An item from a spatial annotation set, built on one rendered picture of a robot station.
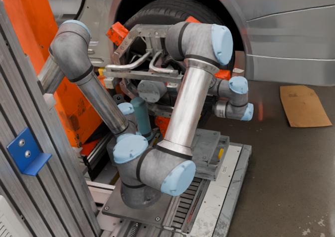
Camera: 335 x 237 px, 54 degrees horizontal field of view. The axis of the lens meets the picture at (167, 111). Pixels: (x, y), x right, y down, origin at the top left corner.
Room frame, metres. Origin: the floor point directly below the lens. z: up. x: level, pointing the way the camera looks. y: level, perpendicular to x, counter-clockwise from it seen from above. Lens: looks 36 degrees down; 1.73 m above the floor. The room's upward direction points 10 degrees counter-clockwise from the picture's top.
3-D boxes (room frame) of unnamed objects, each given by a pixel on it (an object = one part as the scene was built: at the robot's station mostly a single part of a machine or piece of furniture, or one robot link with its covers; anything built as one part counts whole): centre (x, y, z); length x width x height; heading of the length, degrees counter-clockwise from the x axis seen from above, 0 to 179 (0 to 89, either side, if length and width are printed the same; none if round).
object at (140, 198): (0.81, 0.14, 0.87); 0.15 x 0.15 x 0.10
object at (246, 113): (1.13, -0.31, 0.85); 0.11 x 0.08 x 0.09; 61
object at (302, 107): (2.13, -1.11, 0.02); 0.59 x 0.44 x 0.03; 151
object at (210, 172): (1.71, -0.09, 0.13); 0.50 x 0.36 x 0.10; 61
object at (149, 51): (1.51, 0.14, 1.03); 0.19 x 0.18 x 0.11; 151
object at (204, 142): (1.71, -0.09, 0.32); 0.40 x 0.30 x 0.28; 61
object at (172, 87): (1.30, -0.06, 0.93); 0.09 x 0.05 x 0.05; 151
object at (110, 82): (1.47, 0.24, 0.93); 0.09 x 0.05 x 0.05; 151
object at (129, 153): (0.81, 0.13, 0.98); 0.13 x 0.12 x 0.14; 50
